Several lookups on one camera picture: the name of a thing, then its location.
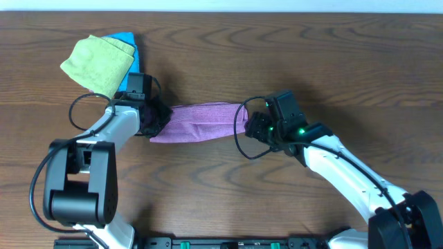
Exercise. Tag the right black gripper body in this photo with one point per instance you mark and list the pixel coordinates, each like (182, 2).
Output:
(261, 129)

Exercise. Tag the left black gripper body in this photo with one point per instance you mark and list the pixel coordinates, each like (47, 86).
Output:
(160, 115)

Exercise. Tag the purple cloth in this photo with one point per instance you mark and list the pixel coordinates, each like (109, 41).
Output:
(202, 122)

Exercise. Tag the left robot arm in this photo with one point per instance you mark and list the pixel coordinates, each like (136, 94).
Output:
(81, 183)

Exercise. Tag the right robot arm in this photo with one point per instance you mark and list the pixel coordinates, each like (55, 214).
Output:
(395, 218)

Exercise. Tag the green folded cloth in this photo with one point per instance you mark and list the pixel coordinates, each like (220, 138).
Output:
(89, 65)

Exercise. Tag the blue folded cloth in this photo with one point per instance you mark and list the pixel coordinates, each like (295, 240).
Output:
(127, 60)

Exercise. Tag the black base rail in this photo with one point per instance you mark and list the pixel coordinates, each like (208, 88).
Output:
(232, 243)

